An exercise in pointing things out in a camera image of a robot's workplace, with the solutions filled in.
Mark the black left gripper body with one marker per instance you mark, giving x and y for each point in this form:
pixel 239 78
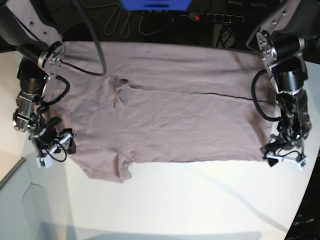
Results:
pixel 282 147

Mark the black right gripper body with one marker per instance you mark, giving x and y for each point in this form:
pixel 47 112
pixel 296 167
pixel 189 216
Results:
pixel 45 136

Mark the mauve grey t-shirt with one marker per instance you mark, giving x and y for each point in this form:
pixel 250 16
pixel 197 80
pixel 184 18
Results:
pixel 162 103

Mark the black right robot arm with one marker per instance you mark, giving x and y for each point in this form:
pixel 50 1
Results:
pixel 39 64

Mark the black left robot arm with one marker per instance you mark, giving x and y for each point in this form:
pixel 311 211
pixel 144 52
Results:
pixel 281 38

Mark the white cardboard box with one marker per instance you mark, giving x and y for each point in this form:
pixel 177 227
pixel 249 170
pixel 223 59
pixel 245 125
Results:
pixel 24 207

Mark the black power strip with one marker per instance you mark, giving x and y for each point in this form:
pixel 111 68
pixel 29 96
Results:
pixel 216 18

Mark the blue plastic bin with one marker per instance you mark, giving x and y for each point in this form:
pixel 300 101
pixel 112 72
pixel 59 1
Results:
pixel 155 5

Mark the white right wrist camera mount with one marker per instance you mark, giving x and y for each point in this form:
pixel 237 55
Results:
pixel 58 150

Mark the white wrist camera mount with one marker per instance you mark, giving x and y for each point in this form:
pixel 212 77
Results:
pixel 58 150
pixel 300 161

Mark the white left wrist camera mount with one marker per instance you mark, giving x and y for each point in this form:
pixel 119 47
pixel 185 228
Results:
pixel 300 161

